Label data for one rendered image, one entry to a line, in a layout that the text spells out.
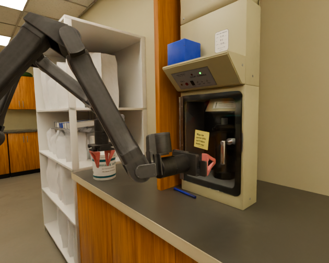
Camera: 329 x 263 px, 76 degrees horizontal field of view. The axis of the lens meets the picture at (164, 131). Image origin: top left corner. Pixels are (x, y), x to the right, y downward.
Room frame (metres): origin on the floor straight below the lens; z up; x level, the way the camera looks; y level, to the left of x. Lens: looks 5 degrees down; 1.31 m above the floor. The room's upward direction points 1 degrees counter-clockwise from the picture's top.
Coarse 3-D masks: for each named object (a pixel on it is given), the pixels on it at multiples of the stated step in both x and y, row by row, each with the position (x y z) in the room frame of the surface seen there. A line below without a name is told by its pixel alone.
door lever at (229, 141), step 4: (224, 140) 0.77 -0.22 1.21; (228, 140) 0.79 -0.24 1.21; (224, 144) 0.76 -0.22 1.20; (228, 144) 0.80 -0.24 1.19; (220, 148) 0.77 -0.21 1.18; (224, 148) 0.76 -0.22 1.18; (220, 152) 0.77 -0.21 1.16; (224, 152) 0.76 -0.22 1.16; (220, 156) 0.77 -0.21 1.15; (224, 156) 0.76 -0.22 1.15; (220, 160) 0.77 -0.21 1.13; (224, 160) 0.76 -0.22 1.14; (224, 164) 0.77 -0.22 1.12
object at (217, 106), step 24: (192, 96) 0.94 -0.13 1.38; (216, 96) 0.84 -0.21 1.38; (240, 96) 0.77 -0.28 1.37; (192, 120) 0.94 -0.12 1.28; (216, 120) 0.84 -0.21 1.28; (240, 120) 0.77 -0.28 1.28; (192, 144) 0.94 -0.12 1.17; (216, 144) 0.84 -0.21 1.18; (240, 144) 0.77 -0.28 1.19; (216, 168) 0.84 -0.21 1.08; (240, 168) 0.77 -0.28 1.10; (240, 192) 0.77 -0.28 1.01
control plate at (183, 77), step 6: (180, 72) 0.88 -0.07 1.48; (186, 72) 0.86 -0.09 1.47; (192, 72) 0.84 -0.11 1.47; (198, 72) 0.82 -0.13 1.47; (204, 72) 0.81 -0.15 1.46; (174, 78) 0.93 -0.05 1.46; (180, 78) 0.91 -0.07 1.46; (186, 78) 0.89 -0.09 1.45; (192, 78) 0.87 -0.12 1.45; (198, 78) 0.85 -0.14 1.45; (204, 78) 0.83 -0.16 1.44; (210, 78) 0.81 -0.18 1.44; (180, 84) 0.94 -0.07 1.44; (198, 84) 0.87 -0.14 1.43; (204, 84) 0.85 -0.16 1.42; (210, 84) 0.83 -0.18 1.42; (216, 84) 0.82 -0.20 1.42
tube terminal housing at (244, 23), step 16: (240, 0) 0.79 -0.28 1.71; (208, 16) 0.89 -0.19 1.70; (224, 16) 0.83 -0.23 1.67; (240, 16) 0.78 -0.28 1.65; (256, 16) 0.82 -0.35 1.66; (192, 32) 0.95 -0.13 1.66; (208, 32) 0.89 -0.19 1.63; (240, 32) 0.78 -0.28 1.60; (256, 32) 0.82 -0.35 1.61; (208, 48) 0.89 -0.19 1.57; (240, 48) 0.78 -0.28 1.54; (256, 48) 0.82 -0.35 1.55; (256, 64) 0.82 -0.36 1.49; (256, 80) 0.83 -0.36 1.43; (256, 96) 0.83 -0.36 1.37; (256, 112) 0.83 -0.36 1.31; (256, 128) 0.83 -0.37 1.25; (256, 144) 0.83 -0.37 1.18; (256, 160) 0.84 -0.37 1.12; (256, 176) 0.84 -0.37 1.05; (192, 192) 0.95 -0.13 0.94; (208, 192) 0.89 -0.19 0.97; (240, 208) 0.78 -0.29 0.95
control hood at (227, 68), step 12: (192, 60) 0.80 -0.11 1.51; (204, 60) 0.77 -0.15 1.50; (216, 60) 0.74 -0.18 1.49; (228, 60) 0.71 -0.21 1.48; (240, 60) 0.74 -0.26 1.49; (168, 72) 0.92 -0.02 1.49; (216, 72) 0.78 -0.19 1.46; (228, 72) 0.75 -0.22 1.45; (240, 72) 0.74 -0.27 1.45; (228, 84) 0.79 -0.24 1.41; (240, 84) 0.76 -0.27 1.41
